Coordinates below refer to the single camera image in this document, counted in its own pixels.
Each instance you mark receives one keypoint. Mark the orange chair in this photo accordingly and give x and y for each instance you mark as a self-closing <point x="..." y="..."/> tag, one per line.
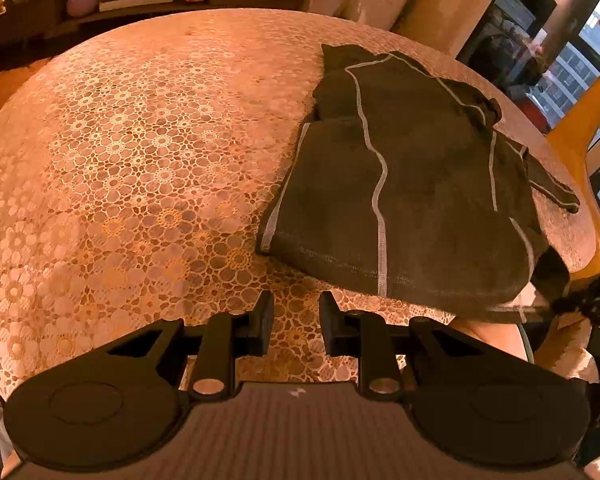
<point x="575" y="135"/>

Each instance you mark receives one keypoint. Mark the window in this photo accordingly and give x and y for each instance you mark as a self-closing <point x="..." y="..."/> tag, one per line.
<point x="580" y="60"/>

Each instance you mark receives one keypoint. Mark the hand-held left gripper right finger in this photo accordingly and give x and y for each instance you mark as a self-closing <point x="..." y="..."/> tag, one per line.
<point x="332" y="322"/>

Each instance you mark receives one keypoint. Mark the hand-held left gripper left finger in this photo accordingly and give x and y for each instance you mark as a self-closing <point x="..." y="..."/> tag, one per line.
<point x="262" y="322"/>

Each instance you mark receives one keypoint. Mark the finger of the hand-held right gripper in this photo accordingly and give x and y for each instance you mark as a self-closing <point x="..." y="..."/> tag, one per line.
<point x="587" y="300"/>

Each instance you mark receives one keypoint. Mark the lace tablecloth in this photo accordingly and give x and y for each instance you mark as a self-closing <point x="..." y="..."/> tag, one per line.
<point x="130" y="160"/>

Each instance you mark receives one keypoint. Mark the black garment with grey seams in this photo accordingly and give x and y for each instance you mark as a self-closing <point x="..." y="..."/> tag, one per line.
<point x="430" y="185"/>

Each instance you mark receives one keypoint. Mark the white book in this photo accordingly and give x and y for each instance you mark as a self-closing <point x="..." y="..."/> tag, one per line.
<point x="135" y="1"/>

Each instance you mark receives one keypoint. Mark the beige curtain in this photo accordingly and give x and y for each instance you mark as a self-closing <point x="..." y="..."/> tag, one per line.
<point x="445" y="0"/>

